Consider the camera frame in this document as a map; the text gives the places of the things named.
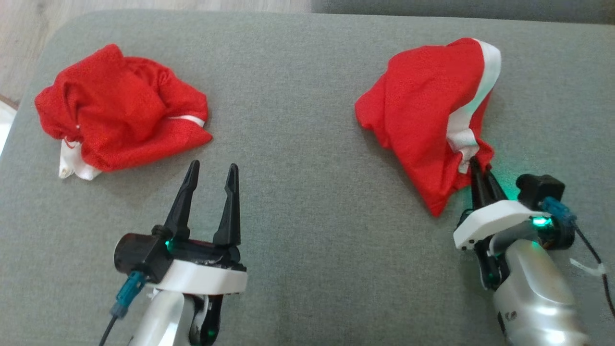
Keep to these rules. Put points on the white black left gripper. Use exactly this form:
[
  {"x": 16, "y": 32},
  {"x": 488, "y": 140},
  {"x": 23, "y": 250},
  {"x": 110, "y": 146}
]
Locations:
[{"x": 206, "y": 278}]

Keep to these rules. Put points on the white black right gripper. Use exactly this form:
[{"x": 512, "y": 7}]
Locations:
[{"x": 495, "y": 218}]

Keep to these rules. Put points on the red shorts white stripe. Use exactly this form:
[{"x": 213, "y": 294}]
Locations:
[{"x": 418, "y": 110}]

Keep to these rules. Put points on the red white basketball jersey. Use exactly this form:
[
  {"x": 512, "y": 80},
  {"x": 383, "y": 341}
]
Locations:
[{"x": 120, "y": 110}]

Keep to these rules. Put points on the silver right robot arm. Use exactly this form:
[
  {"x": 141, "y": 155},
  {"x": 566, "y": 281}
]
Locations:
[{"x": 533, "y": 298}]

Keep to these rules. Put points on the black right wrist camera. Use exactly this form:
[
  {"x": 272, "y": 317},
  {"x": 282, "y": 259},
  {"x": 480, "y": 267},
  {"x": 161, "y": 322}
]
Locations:
[{"x": 538, "y": 188}]

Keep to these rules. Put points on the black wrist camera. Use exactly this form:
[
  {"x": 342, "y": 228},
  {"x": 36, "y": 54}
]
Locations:
[
  {"x": 139, "y": 252},
  {"x": 538, "y": 188}
]

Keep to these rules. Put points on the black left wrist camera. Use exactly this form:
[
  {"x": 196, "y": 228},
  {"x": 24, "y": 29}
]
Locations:
[{"x": 139, "y": 252}]

